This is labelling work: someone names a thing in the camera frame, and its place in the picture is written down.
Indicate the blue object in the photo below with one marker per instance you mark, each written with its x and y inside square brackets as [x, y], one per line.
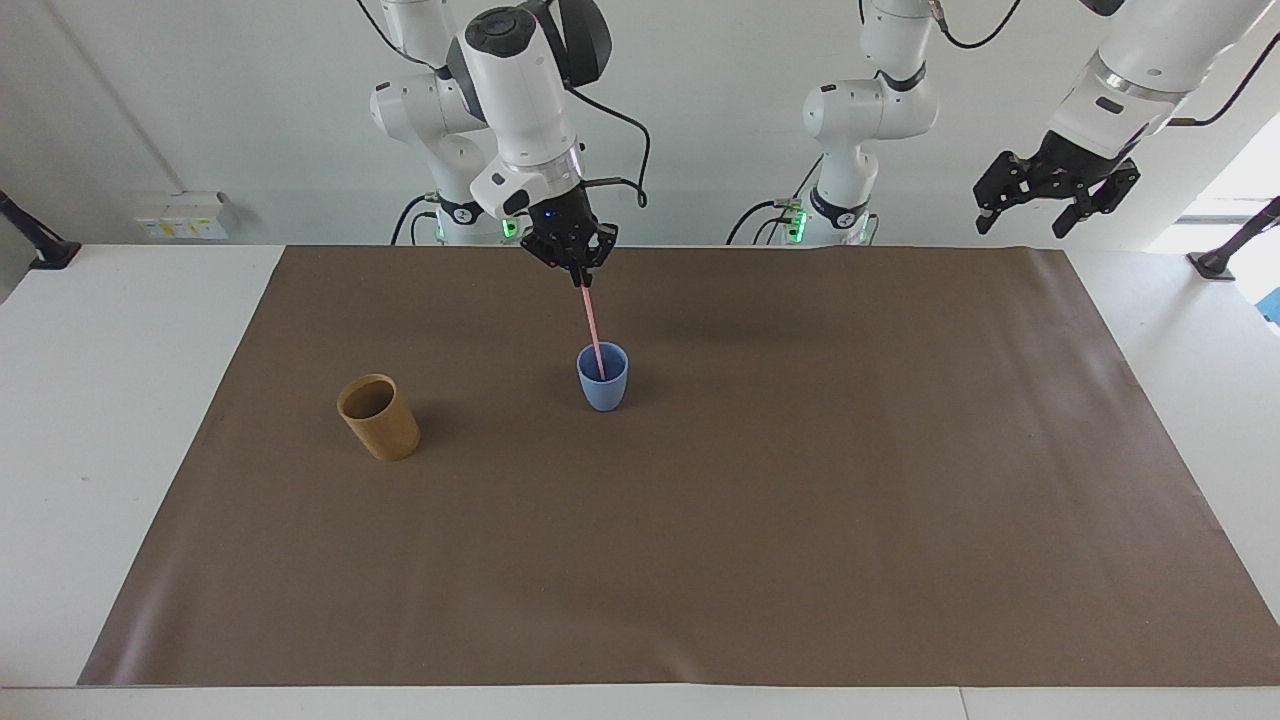
[1272, 306]

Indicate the black stand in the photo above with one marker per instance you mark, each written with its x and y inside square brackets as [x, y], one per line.
[35, 240]
[1225, 255]

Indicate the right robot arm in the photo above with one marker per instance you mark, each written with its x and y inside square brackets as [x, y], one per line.
[520, 90]

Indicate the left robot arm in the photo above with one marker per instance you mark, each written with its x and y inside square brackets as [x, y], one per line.
[1140, 60]

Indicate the pink chopstick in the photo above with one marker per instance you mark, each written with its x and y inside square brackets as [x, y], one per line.
[592, 325]

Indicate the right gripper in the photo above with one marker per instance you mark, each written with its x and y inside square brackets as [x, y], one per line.
[562, 212]

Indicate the blue cup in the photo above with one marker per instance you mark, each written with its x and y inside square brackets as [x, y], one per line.
[604, 385]

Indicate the brown cup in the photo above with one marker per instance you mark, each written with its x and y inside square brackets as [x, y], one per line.
[385, 425]

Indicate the white wall socket box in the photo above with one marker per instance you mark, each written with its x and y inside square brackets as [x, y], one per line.
[185, 215]

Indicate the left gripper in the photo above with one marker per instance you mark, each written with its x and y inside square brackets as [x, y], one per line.
[1075, 160]

